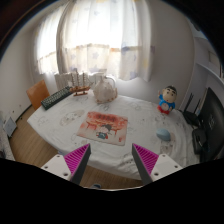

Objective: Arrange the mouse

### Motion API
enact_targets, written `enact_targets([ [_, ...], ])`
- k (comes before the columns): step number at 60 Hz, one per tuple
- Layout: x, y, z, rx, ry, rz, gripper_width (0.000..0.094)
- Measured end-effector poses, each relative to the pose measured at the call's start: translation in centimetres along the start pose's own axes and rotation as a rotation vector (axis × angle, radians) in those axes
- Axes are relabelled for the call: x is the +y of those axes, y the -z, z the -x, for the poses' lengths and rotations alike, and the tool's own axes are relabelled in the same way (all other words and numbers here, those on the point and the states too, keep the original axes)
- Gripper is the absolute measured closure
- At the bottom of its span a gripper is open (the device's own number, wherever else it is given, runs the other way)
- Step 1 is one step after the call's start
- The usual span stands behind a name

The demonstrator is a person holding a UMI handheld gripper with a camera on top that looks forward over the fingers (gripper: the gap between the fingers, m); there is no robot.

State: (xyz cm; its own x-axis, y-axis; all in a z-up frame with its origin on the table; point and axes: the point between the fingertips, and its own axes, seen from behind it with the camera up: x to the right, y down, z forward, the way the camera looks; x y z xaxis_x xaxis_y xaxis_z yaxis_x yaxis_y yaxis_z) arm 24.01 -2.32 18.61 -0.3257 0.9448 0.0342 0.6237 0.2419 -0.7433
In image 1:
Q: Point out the cartoon boy figurine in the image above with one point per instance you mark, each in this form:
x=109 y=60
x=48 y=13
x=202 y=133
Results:
x=167 y=99

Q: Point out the white star-patterned curtain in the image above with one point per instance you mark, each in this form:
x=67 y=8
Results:
x=111 y=36

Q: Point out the black wifi router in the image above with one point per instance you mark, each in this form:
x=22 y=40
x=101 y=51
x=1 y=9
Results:
x=190 y=117

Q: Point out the light blue computer mouse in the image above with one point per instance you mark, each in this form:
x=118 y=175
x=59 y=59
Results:
x=163 y=134

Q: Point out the white patterned tablecloth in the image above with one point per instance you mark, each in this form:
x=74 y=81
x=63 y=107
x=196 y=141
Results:
x=59 y=126

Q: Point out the red cartoon mouse pad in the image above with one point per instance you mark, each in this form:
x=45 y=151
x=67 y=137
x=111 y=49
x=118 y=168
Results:
x=106 y=128

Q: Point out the dark green keyboard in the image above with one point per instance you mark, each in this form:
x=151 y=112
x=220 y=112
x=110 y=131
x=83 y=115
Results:
x=56 y=97

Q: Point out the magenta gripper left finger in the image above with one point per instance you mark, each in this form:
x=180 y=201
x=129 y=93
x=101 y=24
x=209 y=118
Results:
x=70 y=167

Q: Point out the black computer monitor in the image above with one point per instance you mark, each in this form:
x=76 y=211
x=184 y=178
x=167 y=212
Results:
x=212 y=120

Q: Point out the orange wooden chair back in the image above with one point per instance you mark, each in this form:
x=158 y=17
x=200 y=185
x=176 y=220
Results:
x=37 y=93

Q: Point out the wooden model sailing ship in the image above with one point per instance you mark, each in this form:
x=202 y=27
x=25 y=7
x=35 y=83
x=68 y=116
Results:
x=80 y=84

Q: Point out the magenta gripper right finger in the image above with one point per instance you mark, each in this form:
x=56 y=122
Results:
x=152 y=166

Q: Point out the white lidded pot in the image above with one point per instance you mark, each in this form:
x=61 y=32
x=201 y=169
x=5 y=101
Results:
x=104 y=92

